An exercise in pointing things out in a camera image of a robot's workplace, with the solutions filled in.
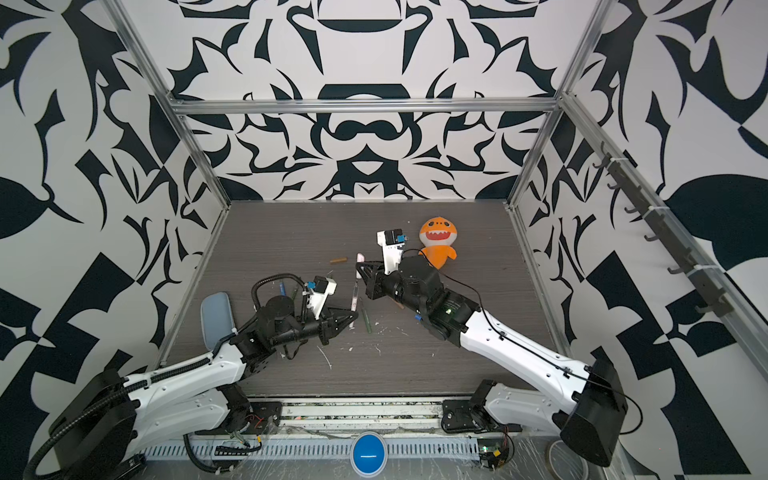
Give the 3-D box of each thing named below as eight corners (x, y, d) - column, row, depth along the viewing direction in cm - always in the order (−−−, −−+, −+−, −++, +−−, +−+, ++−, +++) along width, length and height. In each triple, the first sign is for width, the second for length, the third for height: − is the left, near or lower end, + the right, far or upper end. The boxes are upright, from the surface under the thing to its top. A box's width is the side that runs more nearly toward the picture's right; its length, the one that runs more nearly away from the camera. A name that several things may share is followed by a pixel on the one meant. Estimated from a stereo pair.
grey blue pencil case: (210, 352, 87) (204, 348, 84) (204, 306, 96) (198, 300, 93) (239, 340, 89) (234, 335, 86) (230, 295, 98) (225, 289, 95)
